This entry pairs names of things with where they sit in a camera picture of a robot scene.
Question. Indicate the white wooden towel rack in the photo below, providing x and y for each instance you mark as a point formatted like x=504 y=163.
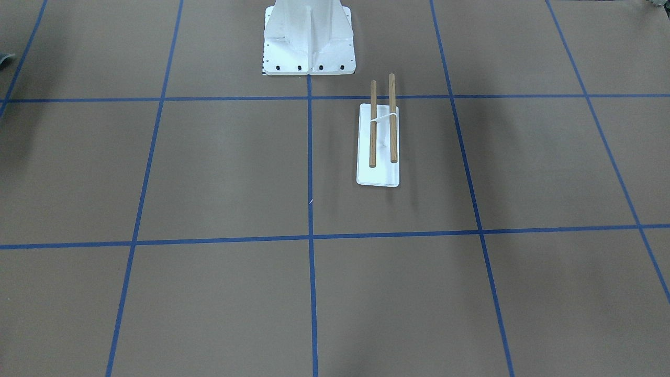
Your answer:
x=378 y=156

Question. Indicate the grey blue towel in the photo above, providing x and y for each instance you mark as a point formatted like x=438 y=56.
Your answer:
x=6 y=59

